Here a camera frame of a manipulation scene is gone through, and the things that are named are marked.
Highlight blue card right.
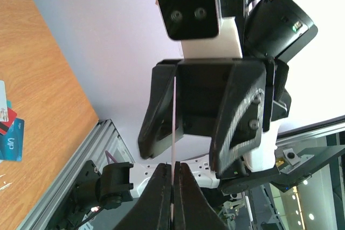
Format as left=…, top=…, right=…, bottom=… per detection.
left=0, top=118, right=25, bottom=162

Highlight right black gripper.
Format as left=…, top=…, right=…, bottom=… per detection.
left=137, top=58, right=275, bottom=177

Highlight white cable tie scrap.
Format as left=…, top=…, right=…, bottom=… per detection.
left=0, top=174, right=12, bottom=191

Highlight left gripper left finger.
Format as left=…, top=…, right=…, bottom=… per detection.
left=114, top=163, right=172, bottom=230

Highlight aluminium frame rails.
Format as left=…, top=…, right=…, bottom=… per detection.
left=17, top=120, right=134, bottom=229

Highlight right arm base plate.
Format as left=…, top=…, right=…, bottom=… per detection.
left=46, top=160, right=134, bottom=229

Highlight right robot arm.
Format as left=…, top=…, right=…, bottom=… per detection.
left=138, top=0, right=318, bottom=192

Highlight white card with stripe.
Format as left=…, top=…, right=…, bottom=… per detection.
left=0, top=80, right=8, bottom=122

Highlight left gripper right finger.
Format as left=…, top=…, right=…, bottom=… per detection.
left=172, top=162, right=228, bottom=230

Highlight red VIP card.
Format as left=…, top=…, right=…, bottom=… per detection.
left=170, top=76, right=177, bottom=229

